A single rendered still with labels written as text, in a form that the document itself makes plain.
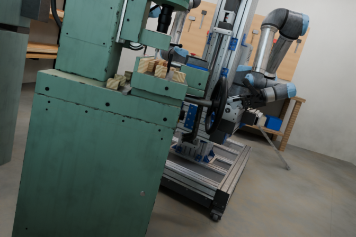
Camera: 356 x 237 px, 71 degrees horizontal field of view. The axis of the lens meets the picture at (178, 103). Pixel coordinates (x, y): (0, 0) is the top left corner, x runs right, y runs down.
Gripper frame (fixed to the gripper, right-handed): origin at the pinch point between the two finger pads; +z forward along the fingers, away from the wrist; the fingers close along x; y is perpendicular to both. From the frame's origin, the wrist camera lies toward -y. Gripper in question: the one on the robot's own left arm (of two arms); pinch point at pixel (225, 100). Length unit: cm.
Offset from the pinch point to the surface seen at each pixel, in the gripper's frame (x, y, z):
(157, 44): -16.8, -35.7, 25.4
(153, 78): -40, -23, 26
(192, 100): -14.2, -6.6, 16.1
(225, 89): -21.6, -9.6, 0.0
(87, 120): -38, -12, 57
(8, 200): -17, 25, 126
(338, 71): 299, 60, -205
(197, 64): -14.6, -22.4, 9.9
